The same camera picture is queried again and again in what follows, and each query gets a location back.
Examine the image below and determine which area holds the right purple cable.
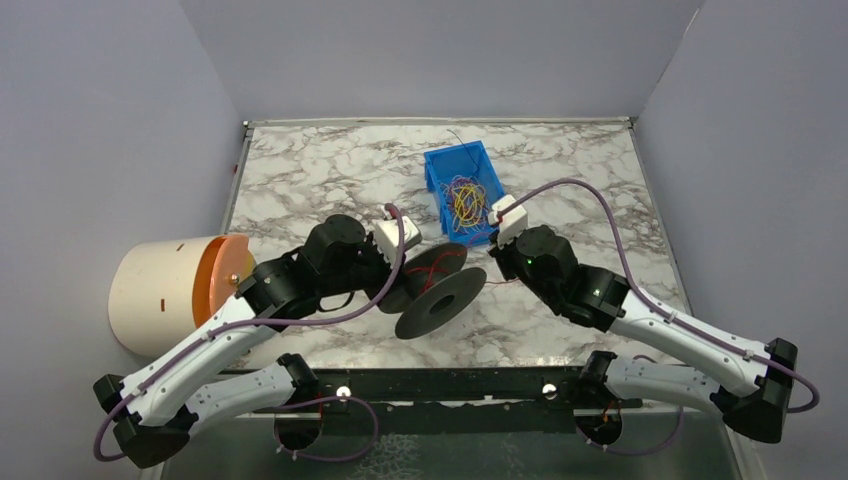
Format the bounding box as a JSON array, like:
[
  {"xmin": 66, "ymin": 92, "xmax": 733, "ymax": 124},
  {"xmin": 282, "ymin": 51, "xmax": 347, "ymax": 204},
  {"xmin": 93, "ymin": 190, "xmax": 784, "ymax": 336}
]
[{"xmin": 496, "ymin": 178, "xmax": 821, "ymax": 415}]

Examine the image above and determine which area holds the black cable spool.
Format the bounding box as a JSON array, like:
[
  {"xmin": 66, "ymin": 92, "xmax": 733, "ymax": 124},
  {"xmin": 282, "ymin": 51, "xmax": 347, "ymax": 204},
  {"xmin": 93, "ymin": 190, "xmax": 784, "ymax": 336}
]
[{"xmin": 378, "ymin": 242, "xmax": 487, "ymax": 340}]

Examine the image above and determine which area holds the blue plastic bin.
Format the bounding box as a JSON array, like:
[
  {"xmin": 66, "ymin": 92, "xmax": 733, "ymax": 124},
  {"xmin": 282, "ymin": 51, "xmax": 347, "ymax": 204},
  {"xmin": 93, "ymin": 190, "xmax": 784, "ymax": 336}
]
[{"xmin": 424, "ymin": 141, "xmax": 504, "ymax": 246}]

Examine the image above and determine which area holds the red wire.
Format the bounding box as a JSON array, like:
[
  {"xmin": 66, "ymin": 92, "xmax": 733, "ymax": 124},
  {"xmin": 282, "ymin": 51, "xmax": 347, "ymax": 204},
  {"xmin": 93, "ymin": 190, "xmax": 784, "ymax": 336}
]
[{"xmin": 404, "ymin": 250, "xmax": 521, "ymax": 296}]

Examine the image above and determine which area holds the thin black wire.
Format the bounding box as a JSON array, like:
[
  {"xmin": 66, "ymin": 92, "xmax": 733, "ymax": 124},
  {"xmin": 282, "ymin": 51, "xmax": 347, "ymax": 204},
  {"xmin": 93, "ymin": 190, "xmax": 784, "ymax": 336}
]
[{"xmin": 447, "ymin": 129, "xmax": 482, "ymax": 175}]

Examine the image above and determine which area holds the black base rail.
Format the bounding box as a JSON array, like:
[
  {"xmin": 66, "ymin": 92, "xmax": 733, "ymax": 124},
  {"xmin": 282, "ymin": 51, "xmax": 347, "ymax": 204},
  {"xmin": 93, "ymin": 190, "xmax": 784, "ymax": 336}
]
[{"xmin": 272, "ymin": 366, "xmax": 642, "ymax": 442}]

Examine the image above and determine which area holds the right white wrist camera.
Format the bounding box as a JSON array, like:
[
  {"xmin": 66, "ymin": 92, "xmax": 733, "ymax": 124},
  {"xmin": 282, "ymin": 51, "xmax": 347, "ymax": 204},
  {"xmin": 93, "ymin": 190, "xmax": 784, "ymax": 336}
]
[{"xmin": 487, "ymin": 195, "xmax": 528, "ymax": 248}]

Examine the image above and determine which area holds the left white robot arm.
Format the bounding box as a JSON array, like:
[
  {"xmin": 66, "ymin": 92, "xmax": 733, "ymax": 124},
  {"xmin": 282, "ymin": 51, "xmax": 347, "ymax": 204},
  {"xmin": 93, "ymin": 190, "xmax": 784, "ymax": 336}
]
[{"xmin": 92, "ymin": 204, "xmax": 421, "ymax": 468}]

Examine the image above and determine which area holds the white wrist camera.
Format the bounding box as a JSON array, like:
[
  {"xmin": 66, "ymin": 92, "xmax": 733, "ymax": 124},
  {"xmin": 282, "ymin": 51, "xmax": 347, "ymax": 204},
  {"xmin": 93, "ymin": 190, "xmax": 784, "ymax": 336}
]
[
  {"xmin": 487, "ymin": 195, "xmax": 528, "ymax": 248},
  {"xmin": 372, "ymin": 214, "xmax": 422, "ymax": 265}
]

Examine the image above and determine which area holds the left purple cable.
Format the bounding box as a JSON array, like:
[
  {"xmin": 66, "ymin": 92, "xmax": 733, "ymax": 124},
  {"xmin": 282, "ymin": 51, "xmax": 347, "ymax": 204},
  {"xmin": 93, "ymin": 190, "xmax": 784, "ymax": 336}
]
[{"xmin": 92, "ymin": 203, "xmax": 407, "ymax": 464}]

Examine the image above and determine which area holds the cream cylinder with orange lid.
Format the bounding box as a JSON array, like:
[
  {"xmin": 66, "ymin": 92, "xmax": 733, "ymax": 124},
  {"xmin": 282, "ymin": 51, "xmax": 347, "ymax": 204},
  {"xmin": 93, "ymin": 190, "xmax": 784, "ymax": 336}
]
[{"xmin": 108, "ymin": 234, "xmax": 255, "ymax": 358}]

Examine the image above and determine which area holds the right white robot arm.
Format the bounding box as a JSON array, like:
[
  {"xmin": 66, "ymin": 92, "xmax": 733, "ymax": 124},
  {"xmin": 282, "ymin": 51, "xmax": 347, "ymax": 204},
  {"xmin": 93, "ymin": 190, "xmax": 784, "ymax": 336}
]
[{"xmin": 489, "ymin": 225, "xmax": 798, "ymax": 444}]

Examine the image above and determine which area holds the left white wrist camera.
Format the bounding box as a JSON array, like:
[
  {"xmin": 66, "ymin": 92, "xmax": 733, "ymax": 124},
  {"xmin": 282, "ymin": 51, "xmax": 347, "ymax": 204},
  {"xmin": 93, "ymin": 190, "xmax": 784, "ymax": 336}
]
[{"xmin": 372, "ymin": 214, "xmax": 422, "ymax": 265}]

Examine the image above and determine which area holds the bundle of coloured wires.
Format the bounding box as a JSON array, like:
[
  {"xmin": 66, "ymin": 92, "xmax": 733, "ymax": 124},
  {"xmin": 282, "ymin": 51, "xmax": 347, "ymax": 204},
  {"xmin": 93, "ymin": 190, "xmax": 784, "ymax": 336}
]
[{"xmin": 442, "ymin": 173, "xmax": 495, "ymax": 233}]

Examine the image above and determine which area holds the purple cable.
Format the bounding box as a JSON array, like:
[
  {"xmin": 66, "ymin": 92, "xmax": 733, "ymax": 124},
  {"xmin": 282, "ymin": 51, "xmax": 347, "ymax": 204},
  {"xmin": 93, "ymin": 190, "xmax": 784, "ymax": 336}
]
[
  {"xmin": 496, "ymin": 178, "xmax": 821, "ymax": 415},
  {"xmin": 92, "ymin": 203, "xmax": 407, "ymax": 464}
]

